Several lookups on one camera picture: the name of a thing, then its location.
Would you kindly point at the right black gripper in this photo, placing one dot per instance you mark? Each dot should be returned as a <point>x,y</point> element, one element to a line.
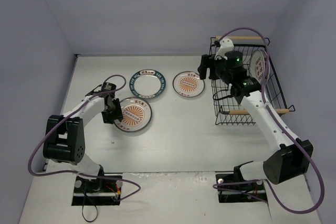
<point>208,65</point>

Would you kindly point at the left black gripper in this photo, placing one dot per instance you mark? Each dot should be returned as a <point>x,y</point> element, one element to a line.
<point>111,115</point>

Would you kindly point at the orange sunburst plate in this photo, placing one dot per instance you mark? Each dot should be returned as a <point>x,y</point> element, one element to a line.
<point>137,115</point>
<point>188,84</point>

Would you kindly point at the red character plate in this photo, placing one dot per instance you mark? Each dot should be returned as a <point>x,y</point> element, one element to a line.
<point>257,65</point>

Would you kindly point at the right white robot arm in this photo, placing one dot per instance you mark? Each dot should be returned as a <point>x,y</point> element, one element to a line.
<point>290,155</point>

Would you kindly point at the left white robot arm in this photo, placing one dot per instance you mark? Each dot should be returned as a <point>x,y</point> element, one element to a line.
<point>65,134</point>

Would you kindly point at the teal rimmed white plate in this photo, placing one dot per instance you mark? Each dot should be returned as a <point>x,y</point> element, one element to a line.
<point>147,84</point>

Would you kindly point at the black wire dish rack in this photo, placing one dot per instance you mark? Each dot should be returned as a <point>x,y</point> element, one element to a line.
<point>227,108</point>

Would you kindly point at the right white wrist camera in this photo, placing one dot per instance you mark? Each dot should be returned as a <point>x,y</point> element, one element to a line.
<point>224,45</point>

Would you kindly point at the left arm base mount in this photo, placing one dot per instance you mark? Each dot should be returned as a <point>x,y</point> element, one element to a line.
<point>93,192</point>

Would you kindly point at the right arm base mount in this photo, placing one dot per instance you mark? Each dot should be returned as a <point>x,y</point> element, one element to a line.
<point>242,193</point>

